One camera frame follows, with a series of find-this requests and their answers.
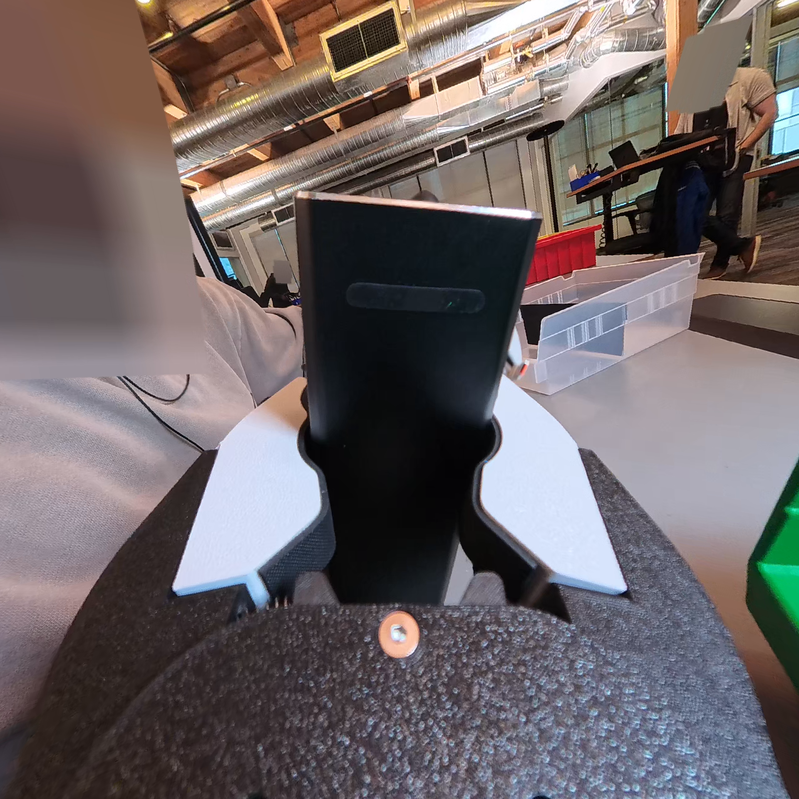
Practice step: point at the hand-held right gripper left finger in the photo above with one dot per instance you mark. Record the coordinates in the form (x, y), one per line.
(256, 499)

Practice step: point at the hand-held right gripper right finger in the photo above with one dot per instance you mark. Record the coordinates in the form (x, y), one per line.
(549, 505)

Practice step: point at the black usb hub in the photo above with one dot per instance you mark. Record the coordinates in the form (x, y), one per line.
(399, 374)

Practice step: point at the clear plastic bin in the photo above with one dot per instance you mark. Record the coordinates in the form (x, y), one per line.
(624, 324)

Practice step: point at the green plastic bin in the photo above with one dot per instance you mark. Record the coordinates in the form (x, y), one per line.
(780, 580)

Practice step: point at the red plastic bin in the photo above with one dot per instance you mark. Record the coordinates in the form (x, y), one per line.
(568, 253)

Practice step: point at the dark blue jacket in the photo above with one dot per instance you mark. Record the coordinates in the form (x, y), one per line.
(683, 206)

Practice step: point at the wooden top desk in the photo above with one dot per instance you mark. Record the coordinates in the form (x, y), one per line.
(655, 153)

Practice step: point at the black floor lamp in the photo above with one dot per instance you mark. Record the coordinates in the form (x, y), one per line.
(546, 128)

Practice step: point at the ceiling vent grille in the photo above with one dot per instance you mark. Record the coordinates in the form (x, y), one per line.
(365, 40)

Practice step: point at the silver ventilation duct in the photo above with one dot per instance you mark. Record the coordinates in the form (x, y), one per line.
(281, 106)

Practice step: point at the wooden post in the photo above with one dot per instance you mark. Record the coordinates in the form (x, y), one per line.
(680, 37)

